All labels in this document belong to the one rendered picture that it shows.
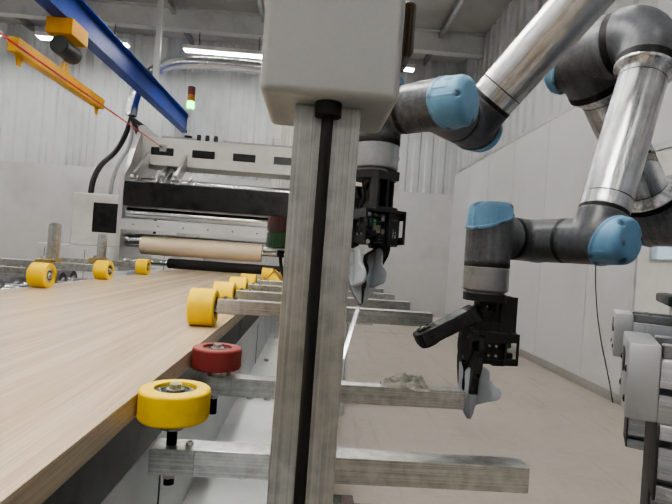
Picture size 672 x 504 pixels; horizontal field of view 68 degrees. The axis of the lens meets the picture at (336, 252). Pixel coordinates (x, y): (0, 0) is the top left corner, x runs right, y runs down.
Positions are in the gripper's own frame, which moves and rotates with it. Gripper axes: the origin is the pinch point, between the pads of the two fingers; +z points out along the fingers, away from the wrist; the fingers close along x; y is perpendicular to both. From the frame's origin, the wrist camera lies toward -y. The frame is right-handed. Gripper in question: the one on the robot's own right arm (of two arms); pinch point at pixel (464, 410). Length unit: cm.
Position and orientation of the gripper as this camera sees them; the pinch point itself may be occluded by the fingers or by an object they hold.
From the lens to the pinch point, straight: 90.8
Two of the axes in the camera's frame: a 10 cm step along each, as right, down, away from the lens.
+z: -0.7, 10.0, -0.1
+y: 10.0, 0.7, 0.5
